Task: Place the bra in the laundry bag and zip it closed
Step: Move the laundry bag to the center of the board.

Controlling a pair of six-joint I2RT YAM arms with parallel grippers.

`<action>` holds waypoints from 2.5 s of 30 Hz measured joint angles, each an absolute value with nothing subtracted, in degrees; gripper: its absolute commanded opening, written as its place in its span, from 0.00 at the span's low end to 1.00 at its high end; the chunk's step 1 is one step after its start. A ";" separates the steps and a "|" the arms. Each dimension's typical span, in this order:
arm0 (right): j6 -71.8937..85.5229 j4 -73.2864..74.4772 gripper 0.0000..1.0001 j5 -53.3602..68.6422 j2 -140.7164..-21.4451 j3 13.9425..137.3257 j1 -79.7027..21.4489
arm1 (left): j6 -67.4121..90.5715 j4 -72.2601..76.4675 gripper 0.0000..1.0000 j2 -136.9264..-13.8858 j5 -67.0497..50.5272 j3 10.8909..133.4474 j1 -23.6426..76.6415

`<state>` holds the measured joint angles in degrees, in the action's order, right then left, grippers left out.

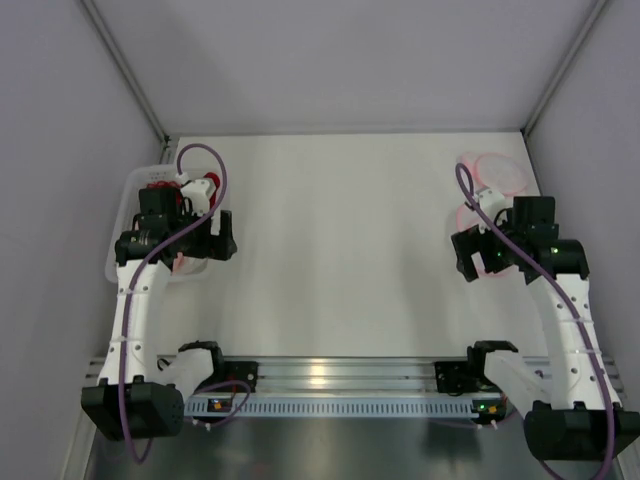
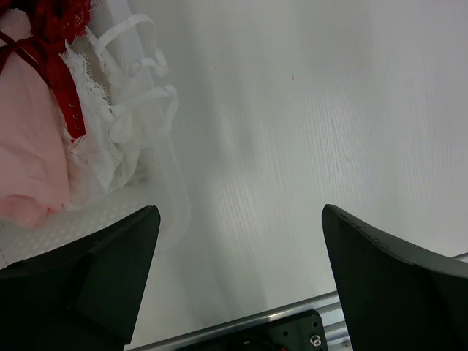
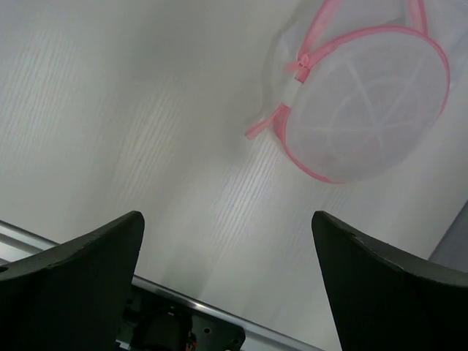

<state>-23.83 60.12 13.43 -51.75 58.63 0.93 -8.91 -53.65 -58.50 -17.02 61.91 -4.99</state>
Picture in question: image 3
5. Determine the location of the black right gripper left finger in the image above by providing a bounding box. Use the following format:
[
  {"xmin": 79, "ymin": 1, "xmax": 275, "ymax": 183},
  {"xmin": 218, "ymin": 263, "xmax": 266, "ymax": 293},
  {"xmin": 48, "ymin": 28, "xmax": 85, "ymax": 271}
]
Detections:
[{"xmin": 1, "ymin": 211, "xmax": 145, "ymax": 350}]

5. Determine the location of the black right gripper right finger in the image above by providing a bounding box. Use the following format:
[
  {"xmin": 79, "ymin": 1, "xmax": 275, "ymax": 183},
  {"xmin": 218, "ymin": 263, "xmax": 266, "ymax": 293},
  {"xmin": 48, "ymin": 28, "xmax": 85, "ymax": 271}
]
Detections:
[{"xmin": 312, "ymin": 211, "xmax": 467, "ymax": 350}]

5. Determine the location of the pink-trimmed mesh laundry bag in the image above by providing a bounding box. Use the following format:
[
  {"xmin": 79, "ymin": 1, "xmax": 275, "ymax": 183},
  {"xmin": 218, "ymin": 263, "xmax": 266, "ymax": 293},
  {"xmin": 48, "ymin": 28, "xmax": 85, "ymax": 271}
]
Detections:
[{"xmin": 246, "ymin": 1, "xmax": 450, "ymax": 184}]

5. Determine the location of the aluminium rail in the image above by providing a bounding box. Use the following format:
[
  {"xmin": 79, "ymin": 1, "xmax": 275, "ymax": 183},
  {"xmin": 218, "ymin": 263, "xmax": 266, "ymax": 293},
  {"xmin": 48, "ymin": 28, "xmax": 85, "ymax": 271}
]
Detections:
[{"xmin": 1, "ymin": 221, "xmax": 318, "ymax": 350}]

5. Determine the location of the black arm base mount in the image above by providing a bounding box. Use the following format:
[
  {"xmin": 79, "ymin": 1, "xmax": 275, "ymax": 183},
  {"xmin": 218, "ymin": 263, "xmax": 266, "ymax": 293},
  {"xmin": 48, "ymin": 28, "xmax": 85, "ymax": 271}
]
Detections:
[{"xmin": 115, "ymin": 285, "xmax": 246, "ymax": 351}]

